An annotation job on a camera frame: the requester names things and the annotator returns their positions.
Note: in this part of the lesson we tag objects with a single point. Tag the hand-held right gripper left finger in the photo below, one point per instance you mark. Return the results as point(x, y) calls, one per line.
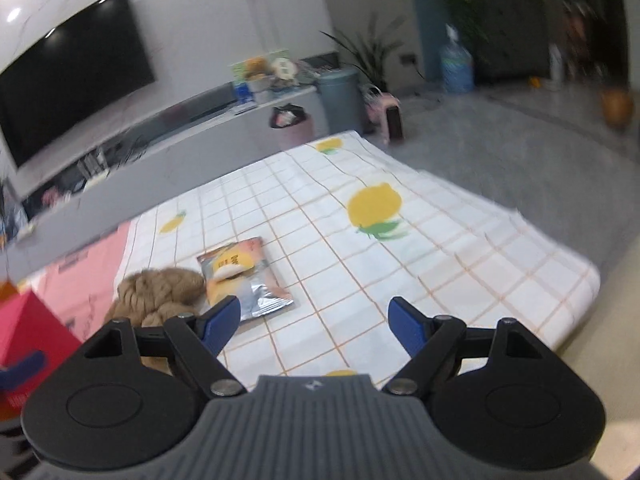
point(220, 327)

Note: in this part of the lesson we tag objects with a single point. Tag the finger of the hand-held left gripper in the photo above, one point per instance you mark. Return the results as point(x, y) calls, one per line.
point(22, 369)

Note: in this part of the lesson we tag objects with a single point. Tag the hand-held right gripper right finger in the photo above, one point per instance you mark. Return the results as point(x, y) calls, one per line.
point(407, 327)

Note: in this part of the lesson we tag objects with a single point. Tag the orange silver snack packet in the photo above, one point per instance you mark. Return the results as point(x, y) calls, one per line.
point(250, 285)

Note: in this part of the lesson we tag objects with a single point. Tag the brown plush toy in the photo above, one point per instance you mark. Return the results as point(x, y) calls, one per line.
point(155, 290)

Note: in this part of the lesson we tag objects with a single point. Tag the orange cardboard box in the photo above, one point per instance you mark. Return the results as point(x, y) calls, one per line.
point(7, 290)

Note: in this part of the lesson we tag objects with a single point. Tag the red cardboard box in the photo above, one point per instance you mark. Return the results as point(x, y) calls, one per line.
point(30, 330)

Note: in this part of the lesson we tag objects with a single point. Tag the lemon print checked tablecloth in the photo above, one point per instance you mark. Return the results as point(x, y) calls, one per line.
point(425, 270)

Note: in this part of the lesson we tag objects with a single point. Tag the pink paper sheet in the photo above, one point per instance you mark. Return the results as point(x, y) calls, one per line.
point(85, 280)

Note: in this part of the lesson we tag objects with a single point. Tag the white marble television console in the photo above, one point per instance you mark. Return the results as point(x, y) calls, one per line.
point(160, 165)

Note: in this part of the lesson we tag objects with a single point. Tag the pink bin with black bag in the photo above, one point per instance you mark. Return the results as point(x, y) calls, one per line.
point(292, 127)

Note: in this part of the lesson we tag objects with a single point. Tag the grey pedal trash can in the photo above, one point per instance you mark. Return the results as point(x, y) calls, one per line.
point(340, 102)

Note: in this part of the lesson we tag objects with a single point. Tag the green picture card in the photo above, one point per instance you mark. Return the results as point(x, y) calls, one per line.
point(239, 67)

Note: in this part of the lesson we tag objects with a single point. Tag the small brown teddy bear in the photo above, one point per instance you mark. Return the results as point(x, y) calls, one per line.
point(256, 67)

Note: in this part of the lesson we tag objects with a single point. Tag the blue water jug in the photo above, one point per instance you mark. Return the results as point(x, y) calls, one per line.
point(457, 67)

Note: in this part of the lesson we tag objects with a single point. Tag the round white hand fan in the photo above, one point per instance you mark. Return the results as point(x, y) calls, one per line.
point(283, 67)

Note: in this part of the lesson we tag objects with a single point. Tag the long leaf potted plant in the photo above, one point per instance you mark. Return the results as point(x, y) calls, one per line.
point(370, 55)

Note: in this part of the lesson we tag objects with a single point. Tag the orange round floor object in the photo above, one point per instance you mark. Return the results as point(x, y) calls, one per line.
point(617, 107)

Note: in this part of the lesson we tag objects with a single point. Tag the dark grey cabinet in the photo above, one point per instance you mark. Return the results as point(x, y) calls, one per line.
point(515, 35)

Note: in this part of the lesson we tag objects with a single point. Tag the black wall television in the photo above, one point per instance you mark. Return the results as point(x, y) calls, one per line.
point(70, 75)

